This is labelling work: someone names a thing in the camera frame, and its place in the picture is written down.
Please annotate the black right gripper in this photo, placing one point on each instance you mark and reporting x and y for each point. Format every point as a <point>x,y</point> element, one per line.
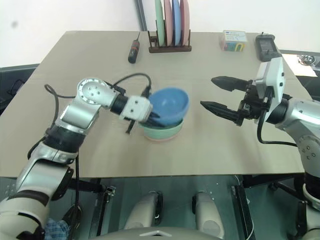
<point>250,107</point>

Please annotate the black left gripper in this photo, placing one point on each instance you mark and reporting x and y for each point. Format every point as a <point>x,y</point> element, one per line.
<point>130,127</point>

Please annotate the blue bowl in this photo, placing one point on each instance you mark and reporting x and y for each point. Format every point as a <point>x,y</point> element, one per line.
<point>172,102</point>

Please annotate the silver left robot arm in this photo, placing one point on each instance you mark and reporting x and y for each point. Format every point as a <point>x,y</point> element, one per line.
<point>85,107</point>

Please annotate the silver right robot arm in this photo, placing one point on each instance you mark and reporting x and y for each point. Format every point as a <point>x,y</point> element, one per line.
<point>300,117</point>

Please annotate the green bowl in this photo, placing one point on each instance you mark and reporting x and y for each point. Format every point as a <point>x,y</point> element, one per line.
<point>162,132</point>

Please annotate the pink bowl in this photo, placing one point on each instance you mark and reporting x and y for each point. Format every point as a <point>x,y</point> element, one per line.
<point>160,141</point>

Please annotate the small colourful cardboard box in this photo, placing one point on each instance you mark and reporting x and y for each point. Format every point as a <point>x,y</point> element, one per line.
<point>233,41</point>

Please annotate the black red screwdriver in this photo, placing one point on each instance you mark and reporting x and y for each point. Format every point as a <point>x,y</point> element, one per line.
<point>133,51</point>

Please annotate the dark wooden plate rack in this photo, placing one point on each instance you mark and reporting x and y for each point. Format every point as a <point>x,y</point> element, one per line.
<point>170,48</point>

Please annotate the white side table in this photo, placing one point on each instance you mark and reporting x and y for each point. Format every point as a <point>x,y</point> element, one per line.
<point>303,68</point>

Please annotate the pink plate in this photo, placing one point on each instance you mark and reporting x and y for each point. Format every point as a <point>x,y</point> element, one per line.
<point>185,21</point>
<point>168,22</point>

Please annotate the blue plate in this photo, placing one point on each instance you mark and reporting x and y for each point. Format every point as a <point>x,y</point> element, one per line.
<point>176,22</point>

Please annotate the grey left robot thigh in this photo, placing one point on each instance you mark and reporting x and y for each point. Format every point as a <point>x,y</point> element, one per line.
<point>143,212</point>

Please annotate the grey robot thigh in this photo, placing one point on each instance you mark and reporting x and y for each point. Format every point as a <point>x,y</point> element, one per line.
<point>143,212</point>
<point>208,212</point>

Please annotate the green plate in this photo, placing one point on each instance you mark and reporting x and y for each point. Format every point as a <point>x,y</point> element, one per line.
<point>159,22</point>

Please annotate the black table leg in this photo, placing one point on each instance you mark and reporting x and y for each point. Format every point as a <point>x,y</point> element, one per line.
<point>243,212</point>
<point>103,210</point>

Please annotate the grey right robot thigh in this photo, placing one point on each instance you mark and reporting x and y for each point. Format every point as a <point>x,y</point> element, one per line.
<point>208,212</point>

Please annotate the grey robot torso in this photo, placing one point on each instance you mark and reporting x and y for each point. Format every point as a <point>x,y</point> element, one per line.
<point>160,233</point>

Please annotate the dark side cabinet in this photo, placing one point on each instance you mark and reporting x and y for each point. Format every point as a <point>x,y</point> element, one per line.
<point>15,85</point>

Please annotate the blue checkered cloth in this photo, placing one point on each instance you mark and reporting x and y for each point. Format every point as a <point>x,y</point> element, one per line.
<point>57,228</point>

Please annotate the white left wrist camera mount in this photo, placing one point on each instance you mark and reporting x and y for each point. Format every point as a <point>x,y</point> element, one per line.
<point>136,108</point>

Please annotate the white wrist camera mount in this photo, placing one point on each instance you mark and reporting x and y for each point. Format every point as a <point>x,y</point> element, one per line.
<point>273,75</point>
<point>136,108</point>

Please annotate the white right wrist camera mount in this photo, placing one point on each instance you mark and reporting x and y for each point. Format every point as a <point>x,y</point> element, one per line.
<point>273,75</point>

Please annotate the dark vertical frame post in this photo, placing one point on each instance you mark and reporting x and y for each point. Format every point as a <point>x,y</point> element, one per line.
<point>140,15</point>

